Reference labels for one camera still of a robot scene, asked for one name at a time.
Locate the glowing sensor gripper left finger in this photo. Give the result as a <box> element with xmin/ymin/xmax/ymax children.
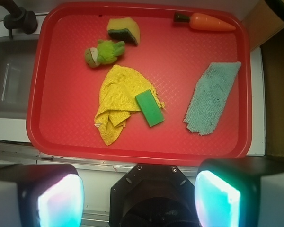
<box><xmin>0</xmin><ymin>164</ymin><xmax>84</xmax><ymax>227</ymax></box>

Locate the teal blue cloth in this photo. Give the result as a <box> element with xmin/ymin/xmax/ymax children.
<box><xmin>183</xmin><ymin>61</ymin><xmax>241</xmax><ymax>136</ymax></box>

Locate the yellow woven cloth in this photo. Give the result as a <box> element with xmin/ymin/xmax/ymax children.
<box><xmin>94</xmin><ymin>64</ymin><xmax>165</xmax><ymax>146</ymax></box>

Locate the green rectangular block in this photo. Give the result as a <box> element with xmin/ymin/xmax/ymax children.
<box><xmin>135</xmin><ymin>90</ymin><xmax>164</xmax><ymax>127</ymax></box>

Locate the green plush toy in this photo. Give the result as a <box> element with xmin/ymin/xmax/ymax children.
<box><xmin>84</xmin><ymin>39</ymin><xmax>125</xmax><ymax>68</ymax></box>

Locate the orange toy carrot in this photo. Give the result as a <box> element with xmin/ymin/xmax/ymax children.
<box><xmin>173</xmin><ymin>13</ymin><xmax>236</xmax><ymax>32</ymax></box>

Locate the yellow green sponge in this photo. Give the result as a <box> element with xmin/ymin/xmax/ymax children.
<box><xmin>106</xmin><ymin>17</ymin><xmax>141</xmax><ymax>46</ymax></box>

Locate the grey toy sink basin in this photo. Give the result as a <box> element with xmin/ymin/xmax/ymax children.
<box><xmin>0</xmin><ymin>35</ymin><xmax>39</xmax><ymax>119</ymax></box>

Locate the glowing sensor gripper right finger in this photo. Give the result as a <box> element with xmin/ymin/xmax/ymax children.
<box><xmin>195</xmin><ymin>157</ymin><xmax>284</xmax><ymax>227</ymax></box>

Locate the black toy faucet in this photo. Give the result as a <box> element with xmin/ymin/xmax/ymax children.
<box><xmin>0</xmin><ymin>0</ymin><xmax>38</xmax><ymax>39</ymax></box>

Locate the red plastic tray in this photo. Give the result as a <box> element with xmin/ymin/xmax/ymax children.
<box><xmin>27</xmin><ymin>2</ymin><xmax>252</xmax><ymax>166</ymax></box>

